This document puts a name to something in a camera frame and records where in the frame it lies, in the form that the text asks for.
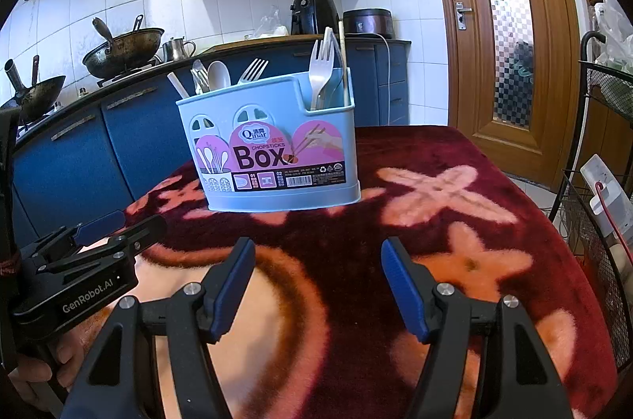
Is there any white handled steel knife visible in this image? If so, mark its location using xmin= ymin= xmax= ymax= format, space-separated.
xmin=167 ymin=72 xmax=191 ymax=100

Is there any person's left hand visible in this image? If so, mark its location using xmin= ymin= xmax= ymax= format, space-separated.
xmin=9 ymin=324 xmax=98 ymax=409

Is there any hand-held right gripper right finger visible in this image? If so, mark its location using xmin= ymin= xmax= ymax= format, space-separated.
xmin=380 ymin=236 xmax=575 ymax=419

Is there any beige plastic fork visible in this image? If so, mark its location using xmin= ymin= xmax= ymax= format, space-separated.
xmin=309 ymin=37 xmax=333 ymax=111

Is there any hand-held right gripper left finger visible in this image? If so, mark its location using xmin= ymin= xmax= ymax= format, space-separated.
xmin=59 ymin=236 xmax=257 ymax=419

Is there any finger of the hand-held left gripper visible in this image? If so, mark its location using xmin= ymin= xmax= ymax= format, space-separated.
xmin=114 ymin=214 xmax=168 ymax=258
xmin=74 ymin=210 xmax=127 ymax=247

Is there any red floral printed blanket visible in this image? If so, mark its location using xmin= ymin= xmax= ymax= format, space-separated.
xmin=59 ymin=125 xmax=620 ymax=419

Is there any steel fork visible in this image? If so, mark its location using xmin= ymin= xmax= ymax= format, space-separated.
xmin=321 ymin=27 xmax=345 ymax=110
xmin=236 ymin=58 xmax=270 ymax=85

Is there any red cable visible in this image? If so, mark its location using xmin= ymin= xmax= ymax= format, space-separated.
xmin=595 ymin=180 xmax=633 ymax=248

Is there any black wire rack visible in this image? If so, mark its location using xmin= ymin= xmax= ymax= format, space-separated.
xmin=545 ymin=30 xmax=633 ymax=400

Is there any dark rice cooker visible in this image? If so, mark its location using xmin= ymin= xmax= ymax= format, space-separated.
xmin=342 ymin=8 xmax=395 ymax=40

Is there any large black wok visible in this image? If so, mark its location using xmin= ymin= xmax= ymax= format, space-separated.
xmin=81 ymin=15 xmax=166 ymax=80

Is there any wooden door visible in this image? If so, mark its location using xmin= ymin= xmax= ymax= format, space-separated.
xmin=419 ymin=0 xmax=590 ymax=193

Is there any white power cable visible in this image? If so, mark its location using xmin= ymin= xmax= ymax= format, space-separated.
xmin=374 ymin=32 xmax=393 ymax=89

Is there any silver door handle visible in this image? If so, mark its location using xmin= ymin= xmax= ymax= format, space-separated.
xmin=454 ymin=2 xmax=475 ymax=32

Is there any light blue utensil box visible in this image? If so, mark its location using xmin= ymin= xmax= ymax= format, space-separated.
xmin=175 ymin=67 xmax=362 ymax=213

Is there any steel mug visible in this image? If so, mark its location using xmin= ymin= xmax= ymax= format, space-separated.
xmin=162 ymin=36 xmax=197 ymax=62

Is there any metal ladle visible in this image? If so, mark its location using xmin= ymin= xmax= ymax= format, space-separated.
xmin=92 ymin=17 xmax=118 ymax=55

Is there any beige plastic spoon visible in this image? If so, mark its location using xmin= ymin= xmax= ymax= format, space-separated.
xmin=207 ymin=60 xmax=232 ymax=91

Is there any small black wok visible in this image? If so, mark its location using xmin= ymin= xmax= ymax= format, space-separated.
xmin=0 ymin=55 xmax=67 ymax=123

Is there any black air fryer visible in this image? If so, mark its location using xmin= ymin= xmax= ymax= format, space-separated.
xmin=289 ymin=0 xmax=340 ymax=37

